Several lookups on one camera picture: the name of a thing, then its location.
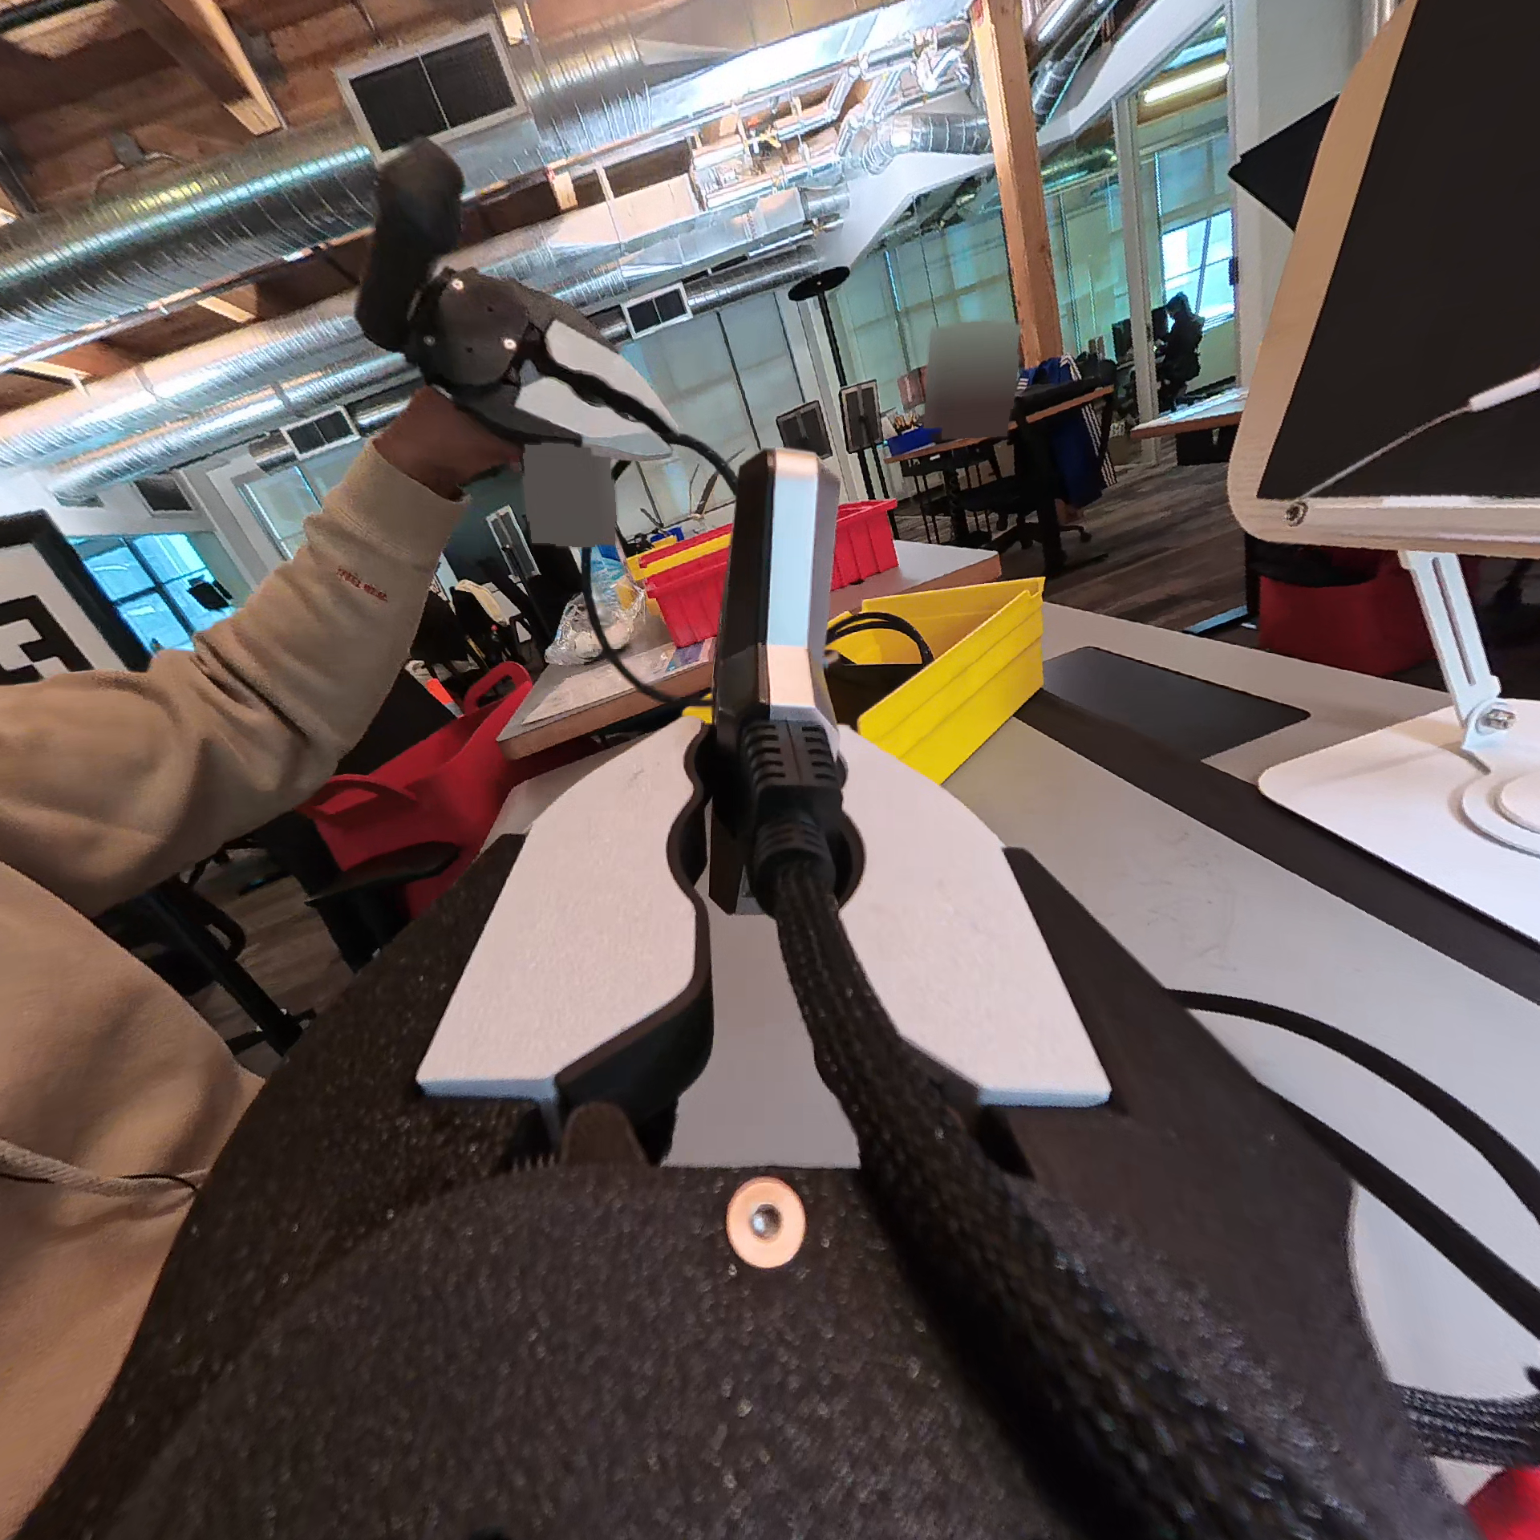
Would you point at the black-framed marker sign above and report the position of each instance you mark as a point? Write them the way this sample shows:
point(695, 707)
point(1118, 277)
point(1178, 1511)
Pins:
point(48, 602)

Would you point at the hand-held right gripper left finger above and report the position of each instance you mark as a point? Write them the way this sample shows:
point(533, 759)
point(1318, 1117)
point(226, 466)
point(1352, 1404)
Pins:
point(566, 951)

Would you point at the clear plastic bag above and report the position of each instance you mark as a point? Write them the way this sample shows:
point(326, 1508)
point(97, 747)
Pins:
point(596, 632)

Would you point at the red storage box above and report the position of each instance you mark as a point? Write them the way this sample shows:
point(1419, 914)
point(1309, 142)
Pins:
point(1347, 625)

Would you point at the silver ventilation duct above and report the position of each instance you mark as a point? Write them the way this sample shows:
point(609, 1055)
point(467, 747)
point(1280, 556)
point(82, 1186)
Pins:
point(180, 242)

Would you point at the wooden column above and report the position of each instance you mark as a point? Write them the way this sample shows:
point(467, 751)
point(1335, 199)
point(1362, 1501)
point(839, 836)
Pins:
point(1023, 180)

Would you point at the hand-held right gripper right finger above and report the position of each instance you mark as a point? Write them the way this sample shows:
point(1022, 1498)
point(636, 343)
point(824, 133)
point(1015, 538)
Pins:
point(976, 963)

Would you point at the person's left forearm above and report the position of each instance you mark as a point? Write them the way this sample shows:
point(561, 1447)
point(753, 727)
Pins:
point(242, 698)

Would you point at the person's beige hoodie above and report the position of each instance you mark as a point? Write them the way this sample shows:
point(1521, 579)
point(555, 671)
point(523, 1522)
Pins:
point(85, 1083)

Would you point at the red ribbed bin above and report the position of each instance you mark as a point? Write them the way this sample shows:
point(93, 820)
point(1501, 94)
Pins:
point(687, 590)

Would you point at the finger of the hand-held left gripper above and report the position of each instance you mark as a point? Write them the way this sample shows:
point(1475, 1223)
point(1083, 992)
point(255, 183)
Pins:
point(596, 361)
point(578, 415)

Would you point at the red plastic bin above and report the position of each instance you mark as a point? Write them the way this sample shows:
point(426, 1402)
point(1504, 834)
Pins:
point(1504, 1504)

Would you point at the person's left hand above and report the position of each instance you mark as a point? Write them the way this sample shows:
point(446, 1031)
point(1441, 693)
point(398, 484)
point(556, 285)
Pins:
point(440, 446)

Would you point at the red plastic basket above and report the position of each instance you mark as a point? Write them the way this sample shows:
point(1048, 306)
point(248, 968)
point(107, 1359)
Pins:
point(434, 782)

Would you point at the wood-framed black board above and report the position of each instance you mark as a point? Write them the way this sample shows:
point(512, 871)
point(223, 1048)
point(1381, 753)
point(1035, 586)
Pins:
point(1421, 301)
point(1287, 163)

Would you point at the blue striped jacket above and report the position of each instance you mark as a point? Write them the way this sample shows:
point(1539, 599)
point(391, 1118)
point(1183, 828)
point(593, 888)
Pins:
point(1071, 434)

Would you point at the black sign on stand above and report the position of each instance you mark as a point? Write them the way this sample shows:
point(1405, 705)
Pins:
point(804, 430)
point(859, 415)

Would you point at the black floor lamp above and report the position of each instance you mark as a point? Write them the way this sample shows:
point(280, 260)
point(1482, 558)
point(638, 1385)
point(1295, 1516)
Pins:
point(820, 285)

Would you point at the yellow plastic bin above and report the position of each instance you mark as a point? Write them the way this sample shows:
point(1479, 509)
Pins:
point(963, 687)

